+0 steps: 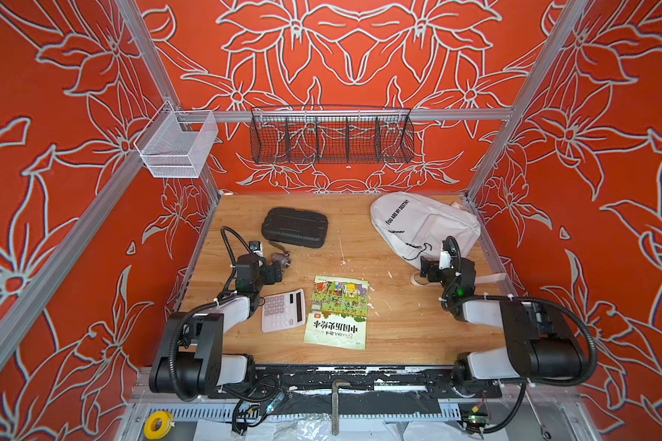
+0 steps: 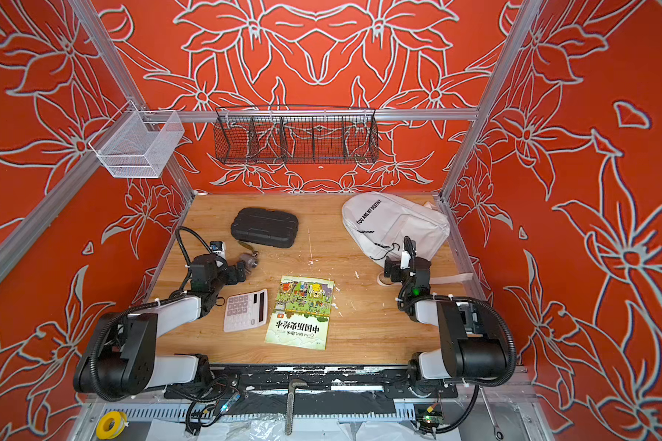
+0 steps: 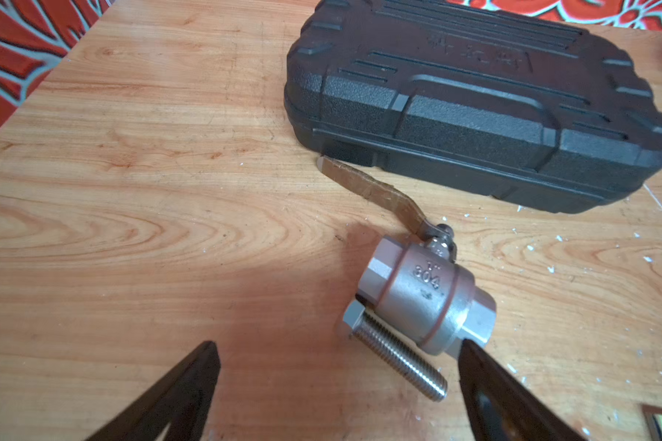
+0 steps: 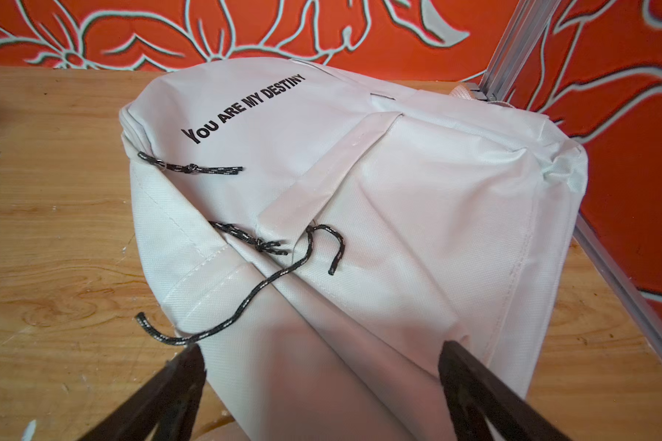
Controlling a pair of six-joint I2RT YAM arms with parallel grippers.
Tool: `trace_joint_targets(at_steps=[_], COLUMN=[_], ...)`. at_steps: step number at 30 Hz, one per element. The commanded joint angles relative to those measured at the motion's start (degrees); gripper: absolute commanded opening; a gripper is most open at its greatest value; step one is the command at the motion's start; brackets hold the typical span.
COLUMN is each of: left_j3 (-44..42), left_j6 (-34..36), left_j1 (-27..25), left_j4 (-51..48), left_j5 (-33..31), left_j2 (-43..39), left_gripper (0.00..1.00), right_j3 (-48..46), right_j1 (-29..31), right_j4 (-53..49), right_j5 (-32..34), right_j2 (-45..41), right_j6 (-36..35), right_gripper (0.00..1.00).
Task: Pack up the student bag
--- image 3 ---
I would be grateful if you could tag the steel ball valve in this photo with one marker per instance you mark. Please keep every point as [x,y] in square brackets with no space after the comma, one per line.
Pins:
[417,287]

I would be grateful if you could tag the black plastic tool case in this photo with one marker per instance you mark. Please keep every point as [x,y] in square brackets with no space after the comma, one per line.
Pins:
[535,113]

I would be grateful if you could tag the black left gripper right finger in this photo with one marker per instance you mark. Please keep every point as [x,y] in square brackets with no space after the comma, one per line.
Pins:
[499,407]

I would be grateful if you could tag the steel hex bolt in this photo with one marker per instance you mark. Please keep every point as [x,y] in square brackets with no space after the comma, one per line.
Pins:
[361,325]

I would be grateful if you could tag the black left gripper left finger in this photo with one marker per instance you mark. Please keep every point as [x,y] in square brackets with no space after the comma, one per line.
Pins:
[176,407]

